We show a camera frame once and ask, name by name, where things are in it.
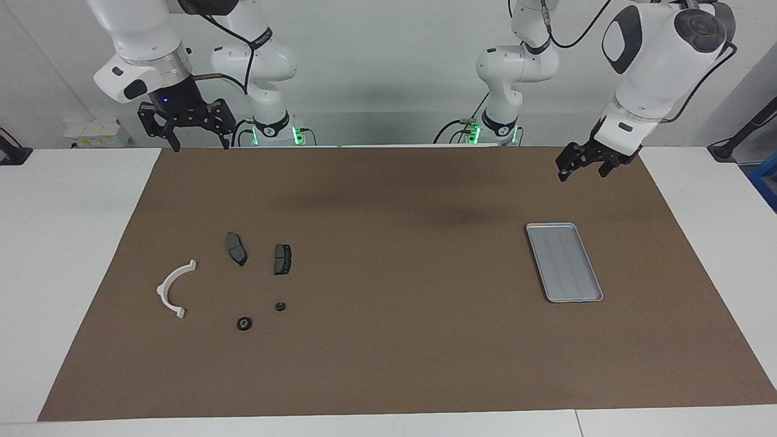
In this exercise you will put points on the silver metal tray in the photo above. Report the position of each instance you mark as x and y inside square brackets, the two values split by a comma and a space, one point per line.
[564, 264]

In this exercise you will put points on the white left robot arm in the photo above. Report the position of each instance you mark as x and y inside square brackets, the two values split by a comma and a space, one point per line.
[655, 60]

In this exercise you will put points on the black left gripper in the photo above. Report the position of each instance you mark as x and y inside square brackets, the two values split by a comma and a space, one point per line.
[607, 145]

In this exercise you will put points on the blue crate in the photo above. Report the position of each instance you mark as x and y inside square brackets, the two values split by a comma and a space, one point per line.
[766, 182]

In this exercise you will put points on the black clamp mount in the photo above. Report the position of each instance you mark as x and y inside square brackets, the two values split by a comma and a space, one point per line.
[13, 155]

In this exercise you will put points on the white curved plastic bracket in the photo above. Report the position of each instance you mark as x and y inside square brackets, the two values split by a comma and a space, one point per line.
[165, 285]

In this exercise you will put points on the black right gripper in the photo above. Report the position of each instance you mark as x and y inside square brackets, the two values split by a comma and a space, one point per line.
[179, 106]

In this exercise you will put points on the white box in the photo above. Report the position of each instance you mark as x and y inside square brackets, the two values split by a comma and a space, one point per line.
[97, 132]

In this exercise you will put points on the large black bearing gear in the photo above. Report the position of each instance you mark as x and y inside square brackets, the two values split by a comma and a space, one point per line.
[244, 323]

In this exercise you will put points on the dark grey curved brake pad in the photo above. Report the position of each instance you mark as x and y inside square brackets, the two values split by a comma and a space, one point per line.
[235, 249]

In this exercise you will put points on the dark grey grooved brake pad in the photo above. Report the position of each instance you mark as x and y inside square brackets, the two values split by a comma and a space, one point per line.
[282, 260]

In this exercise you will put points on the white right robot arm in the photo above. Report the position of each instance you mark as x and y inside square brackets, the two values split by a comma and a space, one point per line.
[145, 30]

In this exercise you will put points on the brown table mat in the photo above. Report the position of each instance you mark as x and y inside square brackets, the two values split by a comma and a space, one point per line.
[388, 352]

